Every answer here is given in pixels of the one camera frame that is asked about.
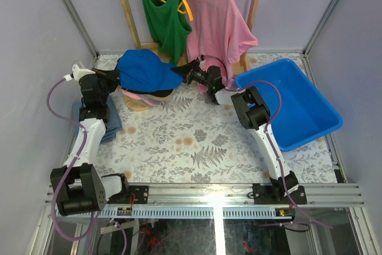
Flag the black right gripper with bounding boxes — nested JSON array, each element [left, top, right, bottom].
[[170, 61, 212, 90]]

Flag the pink cap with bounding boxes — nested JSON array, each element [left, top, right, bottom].
[[121, 88, 147, 100]]

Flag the blue cap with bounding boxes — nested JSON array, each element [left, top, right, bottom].
[[116, 49, 183, 92]]

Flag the black sport cap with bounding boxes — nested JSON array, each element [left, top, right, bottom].
[[122, 88, 174, 97]]

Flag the purple cap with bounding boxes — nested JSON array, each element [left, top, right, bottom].
[[139, 95, 160, 106]]

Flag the beige sport cap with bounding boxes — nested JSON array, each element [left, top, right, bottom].
[[147, 93, 172, 106]]

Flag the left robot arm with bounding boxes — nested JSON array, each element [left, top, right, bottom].
[[50, 64, 131, 216]]

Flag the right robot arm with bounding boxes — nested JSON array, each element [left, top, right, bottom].
[[171, 59, 299, 205]]

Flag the wooden clothes rack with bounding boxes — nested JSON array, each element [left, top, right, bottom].
[[120, 0, 259, 75]]

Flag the wooden hat stand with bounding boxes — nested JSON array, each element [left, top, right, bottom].
[[124, 96, 151, 112]]

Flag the folded blue cloth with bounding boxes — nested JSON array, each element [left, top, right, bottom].
[[72, 96, 123, 144]]

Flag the pink t-shirt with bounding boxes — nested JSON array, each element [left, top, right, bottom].
[[186, 0, 258, 88]]

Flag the green tank top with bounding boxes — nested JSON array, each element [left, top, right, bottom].
[[141, 0, 192, 64]]

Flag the blue plastic bin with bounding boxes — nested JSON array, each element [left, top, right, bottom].
[[235, 59, 343, 152]]

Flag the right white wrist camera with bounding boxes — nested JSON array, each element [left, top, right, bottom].
[[196, 55, 206, 67]]

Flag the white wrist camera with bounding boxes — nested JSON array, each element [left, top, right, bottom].
[[196, 55, 206, 67], [63, 62, 95, 82]]

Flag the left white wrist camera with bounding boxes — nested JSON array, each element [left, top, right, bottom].
[[63, 62, 95, 82]]

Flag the aluminium mounting rail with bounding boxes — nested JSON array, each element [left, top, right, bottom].
[[44, 182, 366, 219]]

